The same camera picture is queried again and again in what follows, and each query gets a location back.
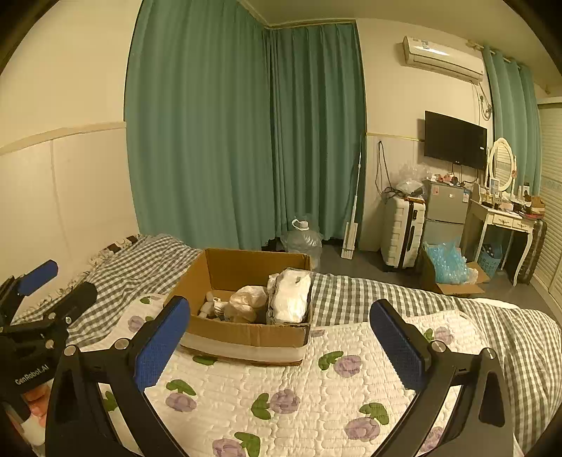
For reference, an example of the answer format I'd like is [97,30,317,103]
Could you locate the white flat mop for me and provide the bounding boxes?
[340,139,366,260]

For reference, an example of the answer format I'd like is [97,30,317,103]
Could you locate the open cardboard box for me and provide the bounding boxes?
[167,249,312,366]

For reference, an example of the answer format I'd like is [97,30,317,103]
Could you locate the box with blue plastic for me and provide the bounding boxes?
[418,242,490,297]

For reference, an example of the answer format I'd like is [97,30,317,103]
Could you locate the white dressing table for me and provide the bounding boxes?
[460,200,534,285]

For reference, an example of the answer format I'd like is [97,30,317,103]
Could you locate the blue laundry basket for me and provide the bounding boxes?
[477,243,503,279]

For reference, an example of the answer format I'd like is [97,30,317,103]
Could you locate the black wall television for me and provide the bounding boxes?
[424,110,488,170]

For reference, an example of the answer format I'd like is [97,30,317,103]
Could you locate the grey checked bedsheet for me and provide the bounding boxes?
[16,234,561,452]

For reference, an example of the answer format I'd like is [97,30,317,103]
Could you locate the clear water jug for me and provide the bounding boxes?
[281,218,323,270]

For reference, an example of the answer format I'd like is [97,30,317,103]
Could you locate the small silver refrigerator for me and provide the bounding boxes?
[422,180,471,246]

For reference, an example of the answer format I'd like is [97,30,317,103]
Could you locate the white air conditioner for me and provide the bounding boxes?
[403,36,485,84]

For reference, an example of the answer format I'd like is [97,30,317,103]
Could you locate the teal window curtain right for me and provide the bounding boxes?
[482,46,542,195]

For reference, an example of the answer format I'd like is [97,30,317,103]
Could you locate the cream lace cloth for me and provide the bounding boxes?
[225,285,269,324]

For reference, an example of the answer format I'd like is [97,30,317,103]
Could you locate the floral tissue pack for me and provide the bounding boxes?
[266,269,312,325]

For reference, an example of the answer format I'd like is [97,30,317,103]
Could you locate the white oval vanity mirror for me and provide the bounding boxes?
[487,137,516,194]

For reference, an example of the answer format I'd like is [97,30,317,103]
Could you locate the white floral quilt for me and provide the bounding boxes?
[78,291,528,457]

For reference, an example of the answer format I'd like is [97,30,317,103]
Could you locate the white suitcase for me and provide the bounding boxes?
[380,196,426,269]

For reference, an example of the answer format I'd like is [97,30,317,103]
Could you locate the white blue socks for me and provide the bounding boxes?
[198,291,229,320]

